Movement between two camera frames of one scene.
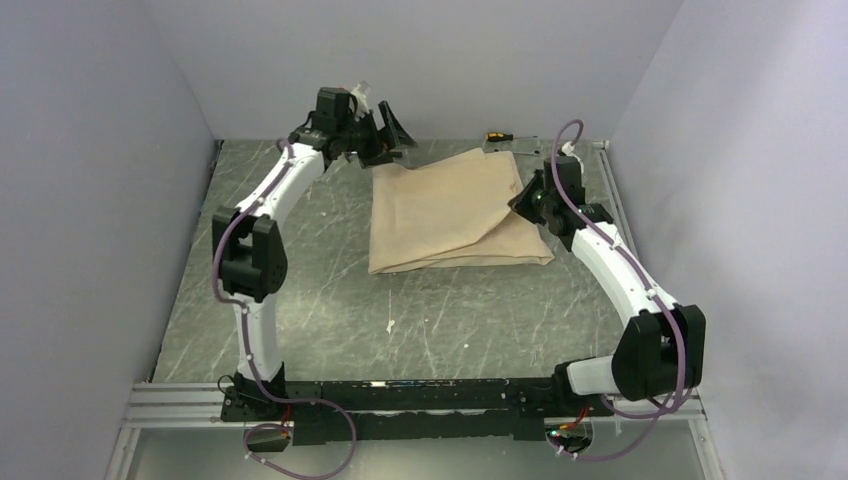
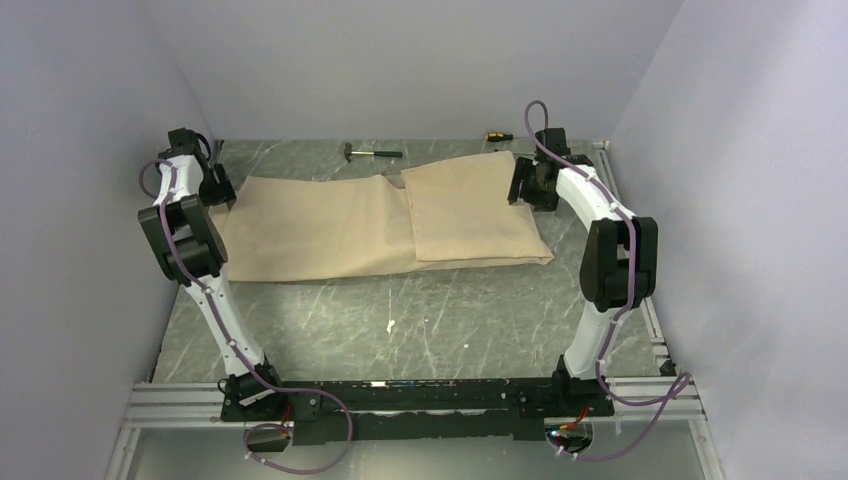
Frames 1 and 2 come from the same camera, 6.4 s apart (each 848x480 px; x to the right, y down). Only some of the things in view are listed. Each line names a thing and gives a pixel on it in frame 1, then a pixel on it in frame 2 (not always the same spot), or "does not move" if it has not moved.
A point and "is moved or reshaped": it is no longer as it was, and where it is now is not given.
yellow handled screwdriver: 503,137 does not move
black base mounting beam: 506,408 does not move
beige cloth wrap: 456,212 is moved or reshaped
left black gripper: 378,154 → 223,192
